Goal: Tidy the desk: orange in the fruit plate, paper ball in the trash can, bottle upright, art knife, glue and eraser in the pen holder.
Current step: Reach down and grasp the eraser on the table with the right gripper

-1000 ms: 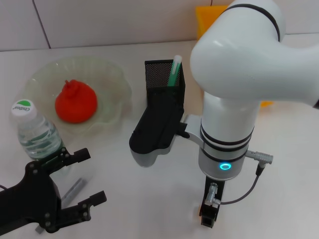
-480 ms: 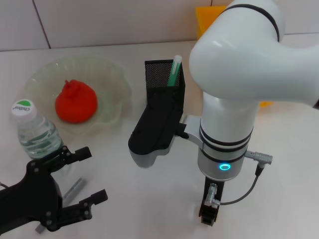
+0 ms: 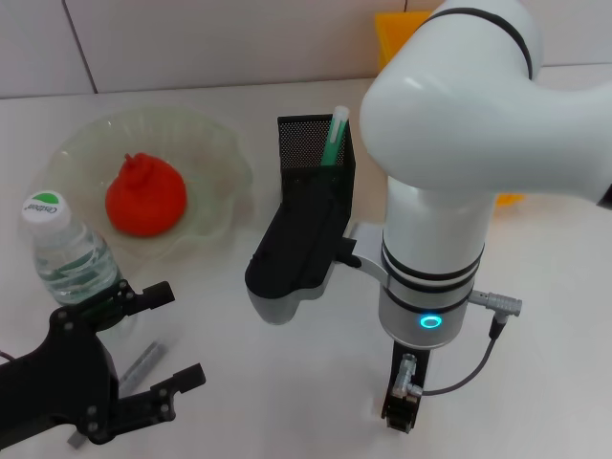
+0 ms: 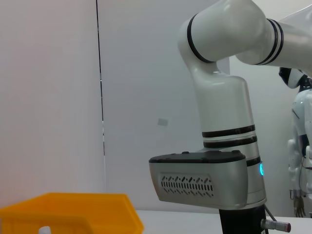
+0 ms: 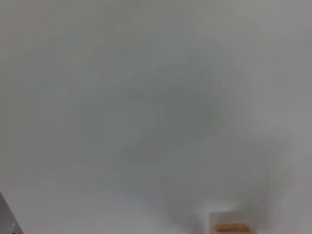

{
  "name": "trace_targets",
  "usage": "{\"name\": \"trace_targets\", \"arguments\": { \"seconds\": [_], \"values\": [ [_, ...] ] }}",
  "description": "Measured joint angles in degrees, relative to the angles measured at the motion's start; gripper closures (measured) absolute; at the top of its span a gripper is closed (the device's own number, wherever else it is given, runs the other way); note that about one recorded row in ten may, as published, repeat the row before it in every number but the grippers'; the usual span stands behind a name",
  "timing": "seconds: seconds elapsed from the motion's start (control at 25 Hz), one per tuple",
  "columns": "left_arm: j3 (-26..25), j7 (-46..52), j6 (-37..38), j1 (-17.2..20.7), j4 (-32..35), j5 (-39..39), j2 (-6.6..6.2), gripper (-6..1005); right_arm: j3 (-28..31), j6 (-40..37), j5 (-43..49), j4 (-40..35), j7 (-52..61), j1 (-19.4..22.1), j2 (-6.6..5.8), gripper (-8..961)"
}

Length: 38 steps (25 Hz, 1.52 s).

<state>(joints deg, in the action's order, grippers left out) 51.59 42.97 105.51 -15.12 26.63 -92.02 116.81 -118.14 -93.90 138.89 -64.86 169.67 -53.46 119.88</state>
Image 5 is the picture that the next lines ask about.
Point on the beige eraser with barcode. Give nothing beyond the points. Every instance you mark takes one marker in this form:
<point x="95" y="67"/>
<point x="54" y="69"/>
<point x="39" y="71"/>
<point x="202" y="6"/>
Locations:
<point x="231" y="223"/>

